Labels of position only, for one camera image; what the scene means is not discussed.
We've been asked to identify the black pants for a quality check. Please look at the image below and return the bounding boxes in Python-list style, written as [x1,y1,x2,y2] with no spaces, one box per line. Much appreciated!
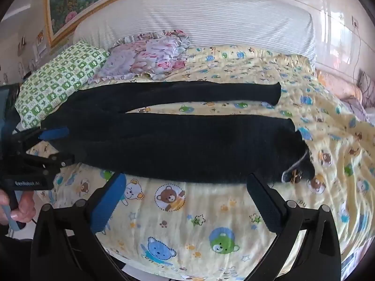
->
[41,81,315,183]

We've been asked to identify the person's left hand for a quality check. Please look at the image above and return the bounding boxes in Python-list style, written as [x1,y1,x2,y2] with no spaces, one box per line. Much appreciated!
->
[0,190,36,225]

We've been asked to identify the green white checkered pillow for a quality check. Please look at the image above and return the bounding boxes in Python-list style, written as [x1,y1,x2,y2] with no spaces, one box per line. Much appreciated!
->
[15,41,109,129]

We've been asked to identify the yellow bear print bedsheet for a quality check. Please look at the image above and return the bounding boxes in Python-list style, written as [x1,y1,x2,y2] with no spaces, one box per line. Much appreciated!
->
[30,47,374,280]

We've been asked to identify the pink floral pillow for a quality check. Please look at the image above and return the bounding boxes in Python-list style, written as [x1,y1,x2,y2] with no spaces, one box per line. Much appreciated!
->
[88,30,190,84]

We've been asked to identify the pink pillow beside bed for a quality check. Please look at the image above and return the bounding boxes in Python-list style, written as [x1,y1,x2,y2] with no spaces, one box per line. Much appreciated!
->
[316,69,375,121]

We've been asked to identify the striped white headboard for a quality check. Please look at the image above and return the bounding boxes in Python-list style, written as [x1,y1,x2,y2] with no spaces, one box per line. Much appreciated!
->
[73,0,316,65]

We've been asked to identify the white wall socket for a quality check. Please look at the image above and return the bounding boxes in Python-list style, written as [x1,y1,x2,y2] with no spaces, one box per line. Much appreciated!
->
[352,17,359,29]

